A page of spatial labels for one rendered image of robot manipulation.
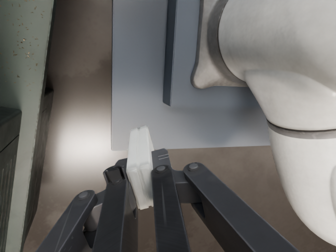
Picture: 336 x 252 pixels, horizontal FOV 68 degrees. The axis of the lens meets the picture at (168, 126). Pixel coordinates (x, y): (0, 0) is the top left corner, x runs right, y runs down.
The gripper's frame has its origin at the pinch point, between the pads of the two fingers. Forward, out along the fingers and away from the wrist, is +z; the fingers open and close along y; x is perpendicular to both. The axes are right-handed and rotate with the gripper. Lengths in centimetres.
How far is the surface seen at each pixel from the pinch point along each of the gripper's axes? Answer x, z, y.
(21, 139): -8, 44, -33
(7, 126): -2.1, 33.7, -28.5
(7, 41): 14, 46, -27
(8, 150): -7.7, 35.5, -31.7
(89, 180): -52, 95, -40
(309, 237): -152, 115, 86
